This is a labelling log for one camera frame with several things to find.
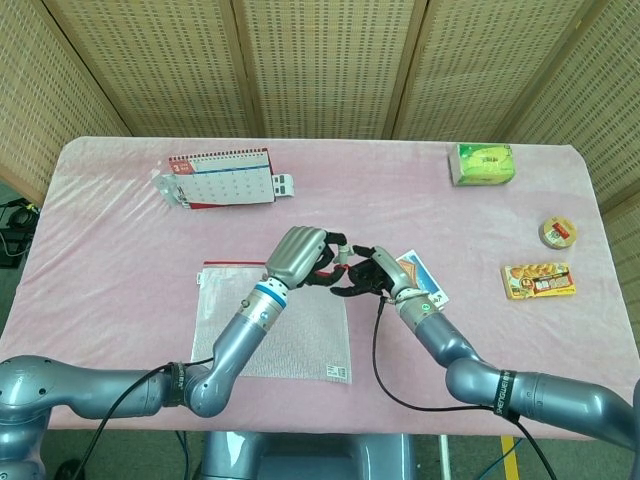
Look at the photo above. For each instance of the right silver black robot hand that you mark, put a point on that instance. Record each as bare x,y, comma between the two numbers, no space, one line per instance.
390,270

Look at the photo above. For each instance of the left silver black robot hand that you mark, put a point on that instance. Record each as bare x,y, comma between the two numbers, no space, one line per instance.
295,255

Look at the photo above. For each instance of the clear mesh zipper pouch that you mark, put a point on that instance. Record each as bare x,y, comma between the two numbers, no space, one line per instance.
305,340

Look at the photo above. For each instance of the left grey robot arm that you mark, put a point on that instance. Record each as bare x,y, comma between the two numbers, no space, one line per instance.
235,345

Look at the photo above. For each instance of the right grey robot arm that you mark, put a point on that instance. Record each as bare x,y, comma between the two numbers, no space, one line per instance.
450,350

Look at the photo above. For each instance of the picture card white border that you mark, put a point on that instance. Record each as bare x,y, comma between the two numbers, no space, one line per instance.
422,272

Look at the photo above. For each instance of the white black small package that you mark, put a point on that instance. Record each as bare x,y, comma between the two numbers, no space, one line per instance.
283,185

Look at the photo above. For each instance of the pink tablecloth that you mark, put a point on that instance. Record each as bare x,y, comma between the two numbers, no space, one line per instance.
450,210

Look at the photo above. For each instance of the red desk calendar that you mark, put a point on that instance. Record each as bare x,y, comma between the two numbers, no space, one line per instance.
225,182

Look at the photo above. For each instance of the green tissue pack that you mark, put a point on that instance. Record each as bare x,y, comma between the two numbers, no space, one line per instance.
482,165

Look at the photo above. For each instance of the clear plastic blister pack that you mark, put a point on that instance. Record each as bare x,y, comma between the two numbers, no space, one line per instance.
167,187

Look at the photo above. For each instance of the orange snack box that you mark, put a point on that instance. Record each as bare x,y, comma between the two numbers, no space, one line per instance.
540,282

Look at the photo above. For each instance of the round wooden tin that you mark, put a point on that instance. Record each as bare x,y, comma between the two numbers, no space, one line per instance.
557,232

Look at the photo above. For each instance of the woven bamboo screen panel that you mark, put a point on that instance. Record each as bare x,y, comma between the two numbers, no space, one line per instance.
165,65
480,65
30,100
600,100
325,65

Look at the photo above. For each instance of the white table leg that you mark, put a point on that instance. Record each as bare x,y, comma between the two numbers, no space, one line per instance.
445,457

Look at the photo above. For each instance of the grey robot torso base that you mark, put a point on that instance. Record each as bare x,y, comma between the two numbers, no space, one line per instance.
310,457

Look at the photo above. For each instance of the black floor equipment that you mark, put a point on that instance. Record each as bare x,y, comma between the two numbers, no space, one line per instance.
17,225

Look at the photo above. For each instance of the black object on floor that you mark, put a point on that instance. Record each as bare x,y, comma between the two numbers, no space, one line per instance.
69,471

